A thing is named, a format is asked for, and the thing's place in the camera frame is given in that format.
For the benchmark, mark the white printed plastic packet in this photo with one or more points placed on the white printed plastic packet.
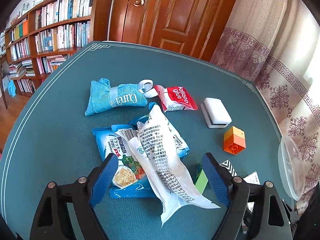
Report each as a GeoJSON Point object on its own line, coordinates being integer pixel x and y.
{"type": "Point", "coordinates": [154, 148]}

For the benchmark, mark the brown wooden door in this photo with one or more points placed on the brown wooden door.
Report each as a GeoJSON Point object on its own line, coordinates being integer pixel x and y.
{"type": "Point", "coordinates": [190, 27]}

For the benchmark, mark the wooden bookshelf with books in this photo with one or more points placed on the wooden bookshelf with books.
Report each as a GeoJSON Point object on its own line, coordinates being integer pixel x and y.
{"type": "Point", "coordinates": [47, 35]}

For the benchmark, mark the brass door knob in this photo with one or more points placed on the brass door knob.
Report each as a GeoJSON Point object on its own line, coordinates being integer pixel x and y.
{"type": "Point", "coordinates": [138, 3]}

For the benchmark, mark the red balloon glue packet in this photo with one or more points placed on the red balloon glue packet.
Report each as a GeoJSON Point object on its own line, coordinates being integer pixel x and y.
{"type": "Point", "coordinates": [175, 99]}

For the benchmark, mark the black white zigzag cube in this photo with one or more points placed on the black white zigzag cube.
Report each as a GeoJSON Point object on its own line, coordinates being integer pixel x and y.
{"type": "Point", "coordinates": [228, 165]}

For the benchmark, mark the white sponge block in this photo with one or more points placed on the white sponge block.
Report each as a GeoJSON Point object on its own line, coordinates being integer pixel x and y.
{"type": "Point", "coordinates": [215, 113]}

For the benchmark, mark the white purple patterned curtain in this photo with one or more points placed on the white purple patterned curtain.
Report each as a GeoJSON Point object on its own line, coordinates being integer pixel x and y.
{"type": "Point", "coordinates": [275, 44]}

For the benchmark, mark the green dotted block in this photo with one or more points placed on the green dotted block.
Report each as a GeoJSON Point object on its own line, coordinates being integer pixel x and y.
{"type": "Point", "coordinates": [199, 179]}

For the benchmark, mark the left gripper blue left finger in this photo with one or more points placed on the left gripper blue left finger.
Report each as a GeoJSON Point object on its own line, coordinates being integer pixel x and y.
{"type": "Point", "coordinates": [100, 179]}

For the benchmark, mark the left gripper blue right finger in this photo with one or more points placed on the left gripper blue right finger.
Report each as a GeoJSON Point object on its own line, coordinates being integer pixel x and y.
{"type": "Point", "coordinates": [217, 178]}

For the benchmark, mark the blue Curel fabric pouch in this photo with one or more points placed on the blue Curel fabric pouch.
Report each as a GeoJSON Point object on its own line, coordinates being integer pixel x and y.
{"type": "Point", "coordinates": [104, 97]}

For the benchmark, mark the white blue medicine box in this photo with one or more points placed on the white blue medicine box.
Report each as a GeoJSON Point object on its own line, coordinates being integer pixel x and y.
{"type": "Point", "coordinates": [252, 179]}

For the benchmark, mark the green table mat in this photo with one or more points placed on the green table mat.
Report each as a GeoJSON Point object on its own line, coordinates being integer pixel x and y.
{"type": "Point", "coordinates": [125, 141]}

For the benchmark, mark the clear plastic bowl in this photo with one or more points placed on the clear plastic bowl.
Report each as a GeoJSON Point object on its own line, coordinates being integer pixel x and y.
{"type": "Point", "coordinates": [290, 168]}

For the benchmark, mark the orange yellow toy brick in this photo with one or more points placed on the orange yellow toy brick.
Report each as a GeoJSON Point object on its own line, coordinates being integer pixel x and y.
{"type": "Point", "coordinates": [234, 141]}

